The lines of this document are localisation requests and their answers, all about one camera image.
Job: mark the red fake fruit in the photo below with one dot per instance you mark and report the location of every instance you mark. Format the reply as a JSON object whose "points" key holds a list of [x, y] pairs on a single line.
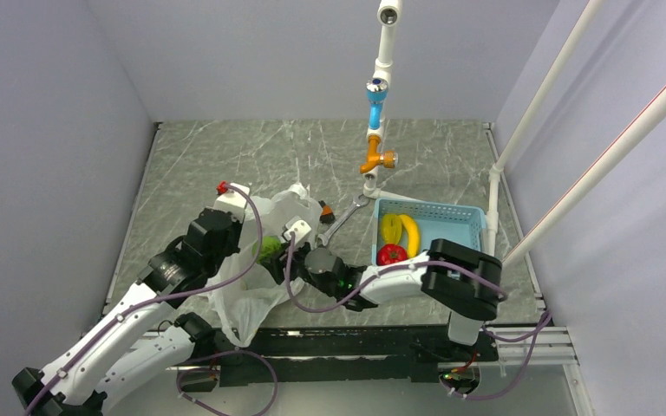
{"points": [[390, 254]]}

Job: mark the yellow fake banana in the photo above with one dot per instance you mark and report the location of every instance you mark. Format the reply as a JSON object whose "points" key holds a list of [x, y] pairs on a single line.
{"points": [[413, 235]]}

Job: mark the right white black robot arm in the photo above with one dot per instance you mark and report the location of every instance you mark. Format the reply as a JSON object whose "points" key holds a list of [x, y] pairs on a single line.
{"points": [[464, 280]]}

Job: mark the white blue orange pipe stand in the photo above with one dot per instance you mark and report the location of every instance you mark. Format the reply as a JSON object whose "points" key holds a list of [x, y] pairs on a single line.
{"points": [[377, 87]]}

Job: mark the white frame pole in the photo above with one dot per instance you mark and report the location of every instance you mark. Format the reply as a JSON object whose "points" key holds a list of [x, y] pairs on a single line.
{"points": [[637, 130], [571, 42]]}

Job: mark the yellow fake star fruit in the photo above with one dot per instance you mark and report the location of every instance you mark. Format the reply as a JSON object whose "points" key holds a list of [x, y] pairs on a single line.
{"points": [[391, 229]]}

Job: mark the white frame pole near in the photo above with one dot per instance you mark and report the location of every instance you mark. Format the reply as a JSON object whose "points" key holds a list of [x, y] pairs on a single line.
{"points": [[637, 130]]}

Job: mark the light blue plastic basket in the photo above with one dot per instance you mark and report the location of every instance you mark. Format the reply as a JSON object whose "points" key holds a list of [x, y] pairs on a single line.
{"points": [[462, 224]]}

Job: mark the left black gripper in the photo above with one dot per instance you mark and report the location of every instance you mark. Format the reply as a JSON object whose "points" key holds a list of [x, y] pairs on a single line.
{"points": [[237, 227]]}

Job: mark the green fake fruit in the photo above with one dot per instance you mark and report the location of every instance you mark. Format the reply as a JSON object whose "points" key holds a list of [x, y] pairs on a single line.
{"points": [[270, 249]]}

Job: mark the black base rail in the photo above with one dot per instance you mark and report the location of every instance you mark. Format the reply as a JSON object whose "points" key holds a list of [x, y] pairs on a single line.
{"points": [[418, 353]]}

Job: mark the black orange hex key set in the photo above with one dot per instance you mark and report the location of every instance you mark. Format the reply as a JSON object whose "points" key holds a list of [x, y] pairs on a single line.
{"points": [[327, 215]]}

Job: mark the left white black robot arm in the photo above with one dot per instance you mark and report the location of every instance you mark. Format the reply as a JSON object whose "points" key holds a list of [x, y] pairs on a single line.
{"points": [[103, 367]]}

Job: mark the white frame pole far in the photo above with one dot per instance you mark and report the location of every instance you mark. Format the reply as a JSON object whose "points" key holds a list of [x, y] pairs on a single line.
{"points": [[571, 42]]}

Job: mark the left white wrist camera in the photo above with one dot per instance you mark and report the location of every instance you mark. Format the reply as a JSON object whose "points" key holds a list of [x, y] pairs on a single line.
{"points": [[231, 199]]}

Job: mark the silver combination wrench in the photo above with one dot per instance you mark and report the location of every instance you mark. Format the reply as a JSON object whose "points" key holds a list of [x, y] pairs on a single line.
{"points": [[359, 201]]}

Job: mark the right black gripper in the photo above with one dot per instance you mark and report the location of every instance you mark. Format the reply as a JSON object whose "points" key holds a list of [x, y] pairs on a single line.
{"points": [[277, 263]]}

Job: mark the white plastic shopping bag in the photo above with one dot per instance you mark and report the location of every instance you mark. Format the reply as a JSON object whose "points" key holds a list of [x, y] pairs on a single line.
{"points": [[242, 306]]}

